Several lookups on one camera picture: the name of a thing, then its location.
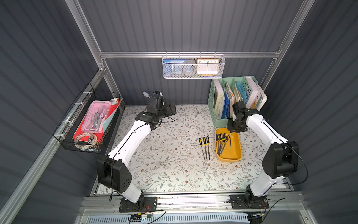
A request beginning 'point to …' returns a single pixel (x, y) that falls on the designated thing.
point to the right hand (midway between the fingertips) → (234, 128)
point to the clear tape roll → (85, 146)
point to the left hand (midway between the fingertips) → (167, 106)
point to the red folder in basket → (99, 136)
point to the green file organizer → (222, 94)
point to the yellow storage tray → (231, 151)
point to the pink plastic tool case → (98, 111)
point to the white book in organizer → (254, 101)
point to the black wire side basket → (64, 136)
